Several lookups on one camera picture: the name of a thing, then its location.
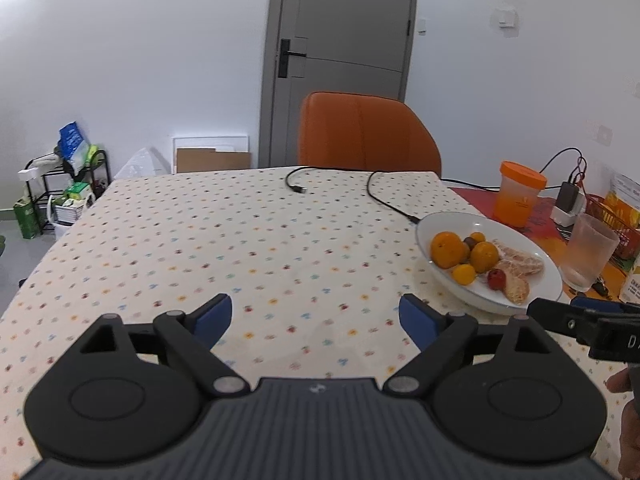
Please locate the black metal rack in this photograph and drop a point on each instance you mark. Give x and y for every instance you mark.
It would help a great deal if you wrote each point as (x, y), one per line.
(100, 152)

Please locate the large orange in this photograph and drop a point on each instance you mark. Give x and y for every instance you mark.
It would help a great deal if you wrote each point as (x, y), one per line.
(484, 256)
(446, 248)

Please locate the yellow packet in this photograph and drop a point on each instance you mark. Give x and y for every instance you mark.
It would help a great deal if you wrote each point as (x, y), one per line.
(622, 200)

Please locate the white plastic bag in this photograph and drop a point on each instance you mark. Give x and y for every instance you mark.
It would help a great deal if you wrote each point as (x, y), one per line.
(142, 162)

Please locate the green canister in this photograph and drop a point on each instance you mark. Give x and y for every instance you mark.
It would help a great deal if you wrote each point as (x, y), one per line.
(25, 217)

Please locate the small white wall switch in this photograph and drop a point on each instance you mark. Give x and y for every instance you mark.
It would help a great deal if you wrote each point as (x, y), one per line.
(422, 26)

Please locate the white wall outlet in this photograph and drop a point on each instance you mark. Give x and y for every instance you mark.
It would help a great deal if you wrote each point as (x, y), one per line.
(602, 132)

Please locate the small peeled pomelo piece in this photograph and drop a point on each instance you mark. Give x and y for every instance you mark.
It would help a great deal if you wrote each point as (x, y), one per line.
(517, 291)

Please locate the frosted drinking glass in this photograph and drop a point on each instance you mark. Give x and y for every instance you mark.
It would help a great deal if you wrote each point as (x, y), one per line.
(587, 250)

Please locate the orange plastic cup with lid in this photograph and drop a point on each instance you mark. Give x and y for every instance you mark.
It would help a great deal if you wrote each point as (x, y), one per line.
(520, 192)

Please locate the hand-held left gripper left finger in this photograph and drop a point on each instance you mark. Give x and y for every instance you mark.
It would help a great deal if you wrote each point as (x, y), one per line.
(215, 317)

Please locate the green and white box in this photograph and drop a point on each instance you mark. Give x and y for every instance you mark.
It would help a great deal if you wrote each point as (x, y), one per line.
(77, 192)

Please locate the small white box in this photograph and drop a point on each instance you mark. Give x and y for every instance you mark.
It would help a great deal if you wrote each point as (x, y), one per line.
(27, 175)

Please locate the white charger base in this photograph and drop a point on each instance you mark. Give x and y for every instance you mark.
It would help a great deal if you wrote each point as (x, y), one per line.
(570, 217)

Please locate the dotted white tablecloth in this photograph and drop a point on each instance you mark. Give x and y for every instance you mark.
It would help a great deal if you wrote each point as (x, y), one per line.
(250, 220)

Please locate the round brown fruit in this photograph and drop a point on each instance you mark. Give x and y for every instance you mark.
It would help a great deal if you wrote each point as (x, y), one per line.
(469, 243)

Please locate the yellow-green bag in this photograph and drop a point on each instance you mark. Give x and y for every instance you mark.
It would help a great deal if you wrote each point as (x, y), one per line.
(91, 152)

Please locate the orange chair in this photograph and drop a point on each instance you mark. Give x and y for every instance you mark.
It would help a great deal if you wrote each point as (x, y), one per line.
(365, 130)

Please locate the small red fruit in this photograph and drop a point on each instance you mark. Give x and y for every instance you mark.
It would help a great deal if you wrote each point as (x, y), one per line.
(496, 278)

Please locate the red table mat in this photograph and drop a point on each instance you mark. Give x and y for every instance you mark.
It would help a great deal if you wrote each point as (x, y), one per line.
(475, 200)

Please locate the cardboard box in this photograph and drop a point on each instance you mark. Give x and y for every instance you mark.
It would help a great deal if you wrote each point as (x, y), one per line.
(210, 160)

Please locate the white plate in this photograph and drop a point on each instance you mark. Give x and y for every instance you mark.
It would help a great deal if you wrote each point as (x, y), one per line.
(440, 225)

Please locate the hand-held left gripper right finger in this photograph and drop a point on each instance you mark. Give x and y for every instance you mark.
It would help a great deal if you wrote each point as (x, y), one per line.
(417, 320)

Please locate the large peeled pomelo segment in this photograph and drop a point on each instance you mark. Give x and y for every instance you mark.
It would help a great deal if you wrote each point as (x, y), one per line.
(520, 260)

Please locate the grey door with black lock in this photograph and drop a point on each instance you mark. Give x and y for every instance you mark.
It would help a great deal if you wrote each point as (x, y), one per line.
(345, 35)

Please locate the black charger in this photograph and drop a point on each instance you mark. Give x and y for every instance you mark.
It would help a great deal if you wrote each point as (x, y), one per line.
(567, 197)

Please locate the person's right hand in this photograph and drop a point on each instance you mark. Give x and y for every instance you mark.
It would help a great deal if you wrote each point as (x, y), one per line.
(620, 382)

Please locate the small mandarin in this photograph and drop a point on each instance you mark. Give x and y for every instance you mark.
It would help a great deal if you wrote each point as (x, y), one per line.
(477, 236)
(464, 274)

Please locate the white carton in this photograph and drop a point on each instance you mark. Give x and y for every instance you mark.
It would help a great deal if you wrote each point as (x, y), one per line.
(631, 280)

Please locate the blue bag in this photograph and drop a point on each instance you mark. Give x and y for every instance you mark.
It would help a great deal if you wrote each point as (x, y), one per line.
(72, 142)

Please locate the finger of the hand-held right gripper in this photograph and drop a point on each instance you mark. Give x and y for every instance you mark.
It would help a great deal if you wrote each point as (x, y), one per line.
(560, 317)
(595, 302)

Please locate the white framed board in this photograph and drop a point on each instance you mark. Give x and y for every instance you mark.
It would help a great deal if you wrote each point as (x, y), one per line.
(210, 141)

